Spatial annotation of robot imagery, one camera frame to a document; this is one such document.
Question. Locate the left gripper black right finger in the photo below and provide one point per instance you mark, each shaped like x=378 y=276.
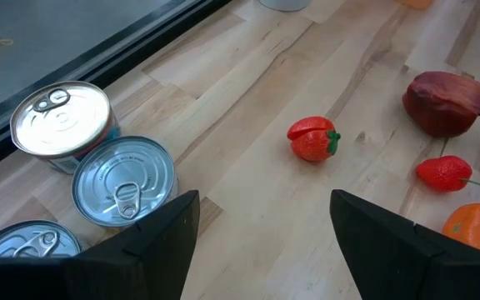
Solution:
x=390 y=266

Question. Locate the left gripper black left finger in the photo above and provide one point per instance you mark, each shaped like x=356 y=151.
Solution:
x=140 y=271

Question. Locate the dark red toy apple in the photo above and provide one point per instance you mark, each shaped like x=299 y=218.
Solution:
x=446 y=104

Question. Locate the tin can silver lid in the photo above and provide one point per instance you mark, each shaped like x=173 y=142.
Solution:
x=123 y=183
x=27 y=246

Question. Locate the orange toy bell pepper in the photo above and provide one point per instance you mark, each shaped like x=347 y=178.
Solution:
x=479 y=227

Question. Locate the red toy strawberry long stem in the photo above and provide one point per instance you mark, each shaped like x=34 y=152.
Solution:
x=444 y=173

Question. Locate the small red strawberry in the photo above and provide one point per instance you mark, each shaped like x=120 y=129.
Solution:
x=313 y=139

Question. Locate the tin can gold lid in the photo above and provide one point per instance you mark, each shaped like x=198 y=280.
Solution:
x=61 y=125

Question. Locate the translucent orange bin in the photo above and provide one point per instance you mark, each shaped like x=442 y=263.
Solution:
x=415 y=3

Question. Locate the snake plant in white pot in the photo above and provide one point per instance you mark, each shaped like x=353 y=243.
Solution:
x=283 y=4

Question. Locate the black table frame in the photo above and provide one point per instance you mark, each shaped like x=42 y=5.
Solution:
x=98 y=68

